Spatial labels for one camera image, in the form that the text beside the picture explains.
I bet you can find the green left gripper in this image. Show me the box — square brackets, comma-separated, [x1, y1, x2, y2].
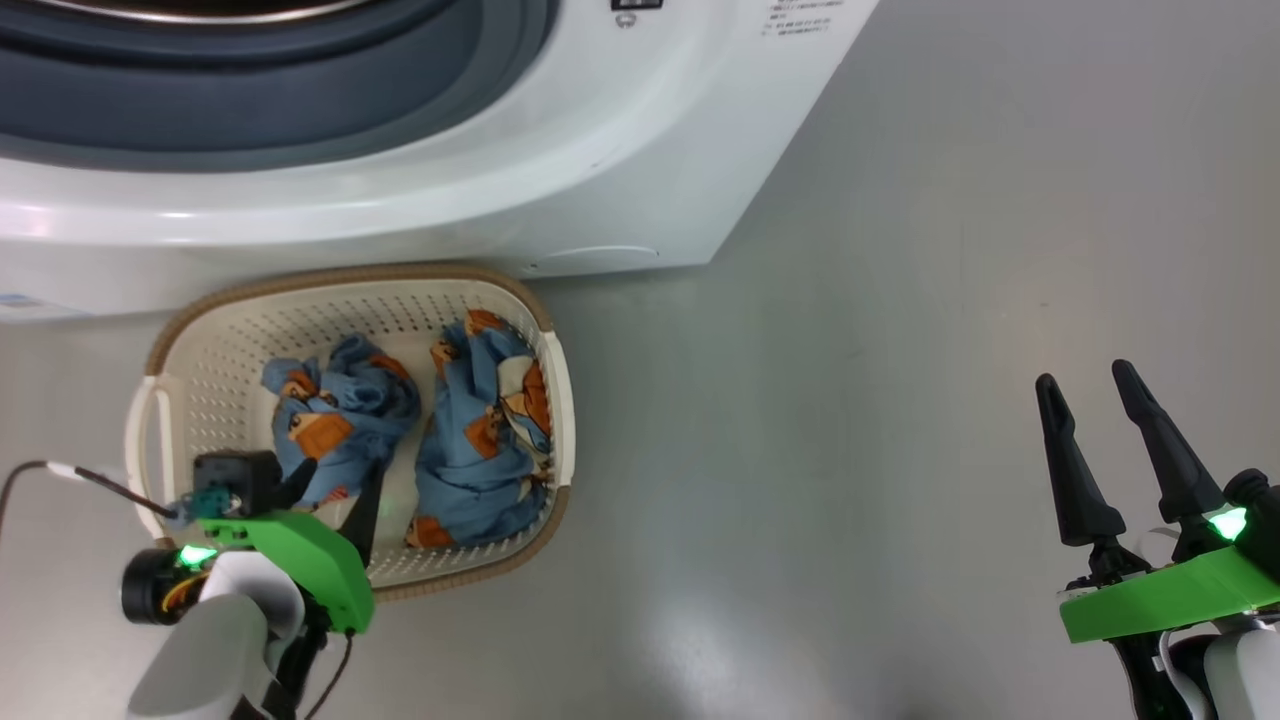
[195, 460, 386, 636]

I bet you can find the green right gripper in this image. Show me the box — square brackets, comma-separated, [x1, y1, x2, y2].
[1036, 360, 1280, 644]

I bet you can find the small blue printed garment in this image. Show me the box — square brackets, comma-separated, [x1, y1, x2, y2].
[261, 334, 422, 513]

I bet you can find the large blue printed garment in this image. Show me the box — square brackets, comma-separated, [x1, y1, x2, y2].
[404, 309, 554, 550]

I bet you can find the white front-load washing machine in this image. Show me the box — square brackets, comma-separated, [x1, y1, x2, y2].
[0, 0, 881, 323]

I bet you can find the cream perforated laundry basket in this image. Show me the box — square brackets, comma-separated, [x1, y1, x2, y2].
[125, 263, 577, 603]

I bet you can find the round white filter cover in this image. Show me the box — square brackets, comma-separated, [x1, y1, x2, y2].
[525, 244, 662, 277]

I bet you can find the thin black cable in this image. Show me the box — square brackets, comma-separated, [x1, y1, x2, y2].
[0, 460, 191, 526]

